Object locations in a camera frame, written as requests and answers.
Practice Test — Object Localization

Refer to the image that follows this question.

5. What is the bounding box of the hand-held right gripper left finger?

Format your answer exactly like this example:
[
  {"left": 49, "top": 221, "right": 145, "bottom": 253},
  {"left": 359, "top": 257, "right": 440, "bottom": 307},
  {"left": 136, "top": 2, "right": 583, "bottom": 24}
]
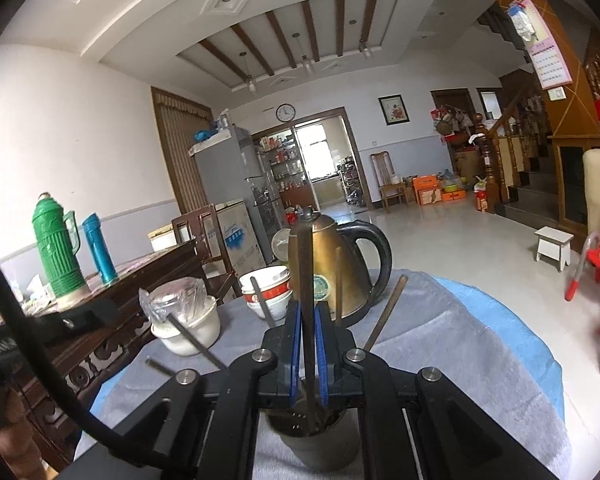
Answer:
[{"left": 55, "top": 300, "right": 303, "bottom": 480}]

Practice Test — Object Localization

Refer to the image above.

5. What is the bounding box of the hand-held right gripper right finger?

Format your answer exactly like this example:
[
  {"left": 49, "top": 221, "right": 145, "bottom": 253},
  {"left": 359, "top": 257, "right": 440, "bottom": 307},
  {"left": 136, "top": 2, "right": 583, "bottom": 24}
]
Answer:
[{"left": 314, "top": 302, "right": 561, "bottom": 480}]

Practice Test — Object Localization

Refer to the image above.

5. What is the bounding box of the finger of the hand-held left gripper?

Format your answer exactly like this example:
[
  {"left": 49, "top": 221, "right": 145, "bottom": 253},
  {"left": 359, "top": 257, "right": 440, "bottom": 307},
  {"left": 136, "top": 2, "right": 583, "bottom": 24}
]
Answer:
[{"left": 55, "top": 301, "right": 122, "bottom": 343}]

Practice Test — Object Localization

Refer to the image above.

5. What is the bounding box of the bunch of dark chopsticks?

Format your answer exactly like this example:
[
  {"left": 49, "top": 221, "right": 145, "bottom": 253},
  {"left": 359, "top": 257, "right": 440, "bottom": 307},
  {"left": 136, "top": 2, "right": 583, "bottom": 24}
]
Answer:
[{"left": 146, "top": 246, "right": 410, "bottom": 433}]

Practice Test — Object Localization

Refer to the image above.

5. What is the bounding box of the dark wooden chopstick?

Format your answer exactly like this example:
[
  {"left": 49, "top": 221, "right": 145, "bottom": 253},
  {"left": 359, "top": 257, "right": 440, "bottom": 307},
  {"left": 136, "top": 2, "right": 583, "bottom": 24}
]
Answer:
[{"left": 294, "top": 222, "right": 321, "bottom": 433}]

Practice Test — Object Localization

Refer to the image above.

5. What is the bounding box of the grey metal chopstick holder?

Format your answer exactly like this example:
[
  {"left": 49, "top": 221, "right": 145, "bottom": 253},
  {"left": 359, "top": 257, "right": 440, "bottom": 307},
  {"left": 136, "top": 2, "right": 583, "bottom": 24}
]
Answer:
[{"left": 265, "top": 405, "right": 361, "bottom": 471}]

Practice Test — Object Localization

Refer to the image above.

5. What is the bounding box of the person's left hand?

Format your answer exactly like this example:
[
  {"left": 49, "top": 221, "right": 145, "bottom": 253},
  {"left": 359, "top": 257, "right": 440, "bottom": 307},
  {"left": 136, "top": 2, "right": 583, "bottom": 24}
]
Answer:
[{"left": 0, "top": 387, "right": 46, "bottom": 480}]

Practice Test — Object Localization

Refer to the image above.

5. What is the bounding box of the dark carved wooden sideboard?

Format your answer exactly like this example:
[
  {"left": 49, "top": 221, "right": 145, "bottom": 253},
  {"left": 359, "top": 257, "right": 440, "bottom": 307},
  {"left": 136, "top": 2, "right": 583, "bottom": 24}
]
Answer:
[{"left": 0, "top": 240, "right": 201, "bottom": 480}]

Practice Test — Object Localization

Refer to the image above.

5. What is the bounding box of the blue thermos flask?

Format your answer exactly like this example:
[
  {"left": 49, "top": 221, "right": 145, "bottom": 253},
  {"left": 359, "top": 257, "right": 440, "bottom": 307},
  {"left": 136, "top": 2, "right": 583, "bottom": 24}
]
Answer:
[{"left": 82, "top": 213, "right": 118, "bottom": 283}]

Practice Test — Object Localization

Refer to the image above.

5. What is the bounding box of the green thermos flask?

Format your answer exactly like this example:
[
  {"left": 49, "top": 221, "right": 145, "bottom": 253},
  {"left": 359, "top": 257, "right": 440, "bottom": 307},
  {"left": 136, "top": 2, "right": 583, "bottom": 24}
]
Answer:
[{"left": 32, "top": 191, "right": 88, "bottom": 301}]

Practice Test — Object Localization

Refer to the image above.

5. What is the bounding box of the white plastic basin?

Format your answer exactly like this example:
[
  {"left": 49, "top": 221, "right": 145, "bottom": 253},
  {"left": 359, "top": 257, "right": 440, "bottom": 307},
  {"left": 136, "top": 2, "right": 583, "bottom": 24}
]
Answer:
[{"left": 151, "top": 296, "right": 222, "bottom": 357}]

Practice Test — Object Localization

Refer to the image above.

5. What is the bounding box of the gold electric kettle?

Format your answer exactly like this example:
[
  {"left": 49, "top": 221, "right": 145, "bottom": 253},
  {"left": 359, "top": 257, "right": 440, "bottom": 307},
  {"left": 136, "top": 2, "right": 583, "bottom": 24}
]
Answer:
[{"left": 286, "top": 206, "right": 393, "bottom": 328}]

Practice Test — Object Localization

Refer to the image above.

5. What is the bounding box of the small white fan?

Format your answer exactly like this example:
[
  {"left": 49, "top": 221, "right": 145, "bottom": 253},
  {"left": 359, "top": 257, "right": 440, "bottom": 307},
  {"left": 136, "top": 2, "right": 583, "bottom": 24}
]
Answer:
[{"left": 271, "top": 227, "right": 293, "bottom": 266}]

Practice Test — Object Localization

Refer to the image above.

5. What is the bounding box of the plain white chest freezer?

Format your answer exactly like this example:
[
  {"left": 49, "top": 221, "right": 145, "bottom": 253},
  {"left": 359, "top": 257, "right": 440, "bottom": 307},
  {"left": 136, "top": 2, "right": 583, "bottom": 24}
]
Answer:
[{"left": 147, "top": 227, "right": 178, "bottom": 253}]

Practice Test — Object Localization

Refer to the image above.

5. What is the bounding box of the white freezer blue print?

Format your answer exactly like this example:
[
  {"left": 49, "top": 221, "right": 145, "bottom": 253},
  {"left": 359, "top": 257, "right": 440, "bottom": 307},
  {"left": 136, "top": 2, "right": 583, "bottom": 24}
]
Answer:
[{"left": 215, "top": 200, "right": 267, "bottom": 273}]

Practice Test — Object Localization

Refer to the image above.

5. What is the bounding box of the grey table cloth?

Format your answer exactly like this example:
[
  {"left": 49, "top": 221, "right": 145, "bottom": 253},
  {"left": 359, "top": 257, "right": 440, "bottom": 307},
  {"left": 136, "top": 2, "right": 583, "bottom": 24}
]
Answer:
[{"left": 87, "top": 267, "right": 556, "bottom": 480}]

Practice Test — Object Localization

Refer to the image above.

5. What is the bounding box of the brown wooden chair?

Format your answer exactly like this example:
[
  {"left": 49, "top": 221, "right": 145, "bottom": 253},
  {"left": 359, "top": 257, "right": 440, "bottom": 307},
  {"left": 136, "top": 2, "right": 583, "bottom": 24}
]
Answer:
[{"left": 171, "top": 204, "right": 243, "bottom": 306}]

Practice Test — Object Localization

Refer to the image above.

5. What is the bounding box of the metal kitchen rack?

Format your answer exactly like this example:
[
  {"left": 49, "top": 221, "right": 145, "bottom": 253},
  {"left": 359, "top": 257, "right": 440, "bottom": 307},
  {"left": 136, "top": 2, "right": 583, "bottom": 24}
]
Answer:
[{"left": 337, "top": 156, "right": 368, "bottom": 206}]

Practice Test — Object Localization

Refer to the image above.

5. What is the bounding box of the blue table cover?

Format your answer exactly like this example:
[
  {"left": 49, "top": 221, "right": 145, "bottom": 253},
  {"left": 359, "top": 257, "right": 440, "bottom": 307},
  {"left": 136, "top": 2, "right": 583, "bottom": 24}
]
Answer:
[{"left": 75, "top": 276, "right": 566, "bottom": 461}]

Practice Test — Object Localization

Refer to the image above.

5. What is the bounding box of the shelf with bottles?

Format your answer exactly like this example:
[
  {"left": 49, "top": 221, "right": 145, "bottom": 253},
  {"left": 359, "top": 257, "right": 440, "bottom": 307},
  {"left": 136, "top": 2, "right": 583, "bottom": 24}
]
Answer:
[{"left": 260, "top": 132, "right": 306, "bottom": 201}]

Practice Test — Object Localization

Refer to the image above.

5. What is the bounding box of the brown curtain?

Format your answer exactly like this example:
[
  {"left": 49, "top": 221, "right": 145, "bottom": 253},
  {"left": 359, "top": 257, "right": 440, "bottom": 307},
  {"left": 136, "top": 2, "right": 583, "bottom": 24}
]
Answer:
[{"left": 151, "top": 86, "right": 213, "bottom": 216}]

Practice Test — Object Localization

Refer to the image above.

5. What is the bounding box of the grey refrigerator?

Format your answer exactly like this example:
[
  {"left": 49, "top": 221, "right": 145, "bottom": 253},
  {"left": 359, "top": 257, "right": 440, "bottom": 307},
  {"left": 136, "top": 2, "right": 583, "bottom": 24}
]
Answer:
[{"left": 190, "top": 126, "right": 286, "bottom": 266}]

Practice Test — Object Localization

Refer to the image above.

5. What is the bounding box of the large orange cardboard box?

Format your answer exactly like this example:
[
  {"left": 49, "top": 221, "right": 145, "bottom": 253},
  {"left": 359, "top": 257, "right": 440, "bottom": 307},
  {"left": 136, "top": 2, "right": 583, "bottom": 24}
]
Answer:
[{"left": 412, "top": 174, "right": 443, "bottom": 206}]

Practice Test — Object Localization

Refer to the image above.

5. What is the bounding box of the tall-backed wooden chair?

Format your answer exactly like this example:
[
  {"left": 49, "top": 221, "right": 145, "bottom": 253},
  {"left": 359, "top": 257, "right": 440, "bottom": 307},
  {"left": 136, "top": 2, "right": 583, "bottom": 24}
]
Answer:
[{"left": 370, "top": 151, "right": 410, "bottom": 213}]

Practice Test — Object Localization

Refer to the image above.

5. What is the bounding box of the red white bag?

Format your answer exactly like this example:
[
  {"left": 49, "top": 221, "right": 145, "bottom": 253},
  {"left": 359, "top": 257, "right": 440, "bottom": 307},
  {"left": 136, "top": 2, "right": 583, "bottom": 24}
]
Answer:
[{"left": 475, "top": 176, "right": 496, "bottom": 213}]

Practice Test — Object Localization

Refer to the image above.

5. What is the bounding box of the wooden stair railing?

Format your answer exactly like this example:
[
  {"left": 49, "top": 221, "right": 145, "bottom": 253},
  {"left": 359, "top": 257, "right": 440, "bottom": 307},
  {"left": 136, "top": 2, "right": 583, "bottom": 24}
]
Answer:
[{"left": 472, "top": 35, "right": 600, "bottom": 206}]

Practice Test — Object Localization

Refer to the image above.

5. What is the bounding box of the small white stool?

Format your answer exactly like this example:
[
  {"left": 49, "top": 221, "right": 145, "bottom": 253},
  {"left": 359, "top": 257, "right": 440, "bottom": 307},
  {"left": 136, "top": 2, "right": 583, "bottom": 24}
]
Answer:
[{"left": 534, "top": 226, "right": 575, "bottom": 273}]

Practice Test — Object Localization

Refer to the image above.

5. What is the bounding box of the wooden column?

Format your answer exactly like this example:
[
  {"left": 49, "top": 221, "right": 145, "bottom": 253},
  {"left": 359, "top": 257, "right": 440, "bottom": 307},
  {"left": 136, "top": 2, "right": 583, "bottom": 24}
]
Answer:
[{"left": 462, "top": 0, "right": 600, "bottom": 241}]

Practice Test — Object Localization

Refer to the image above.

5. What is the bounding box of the white blue hanging bag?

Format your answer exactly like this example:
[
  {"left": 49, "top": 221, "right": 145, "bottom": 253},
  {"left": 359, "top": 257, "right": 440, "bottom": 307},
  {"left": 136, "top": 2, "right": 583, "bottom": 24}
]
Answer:
[{"left": 507, "top": 2, "right": 538, "bottom": 43}]

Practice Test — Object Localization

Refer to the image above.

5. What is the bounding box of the black cable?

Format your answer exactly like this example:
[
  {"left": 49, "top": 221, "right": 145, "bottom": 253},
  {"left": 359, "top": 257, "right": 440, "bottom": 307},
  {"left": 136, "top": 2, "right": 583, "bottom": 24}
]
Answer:
[{"left": 0, "top": 225, "right": 151, "bottom": 466}]

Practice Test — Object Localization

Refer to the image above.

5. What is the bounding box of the framed wall picture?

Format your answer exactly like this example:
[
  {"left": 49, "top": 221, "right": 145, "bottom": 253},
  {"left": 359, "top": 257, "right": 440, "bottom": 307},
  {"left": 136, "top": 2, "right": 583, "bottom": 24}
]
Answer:
[{"left": 378, "top": 95, "right": 411, "bottom": 126}]

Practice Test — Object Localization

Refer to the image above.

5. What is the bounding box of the pink wall calendar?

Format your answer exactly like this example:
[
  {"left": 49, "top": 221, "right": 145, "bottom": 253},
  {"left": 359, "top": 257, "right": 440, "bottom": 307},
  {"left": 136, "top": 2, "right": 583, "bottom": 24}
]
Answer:
[{"left": 507, "top": 0, "right": 573, "bottom": 91}]

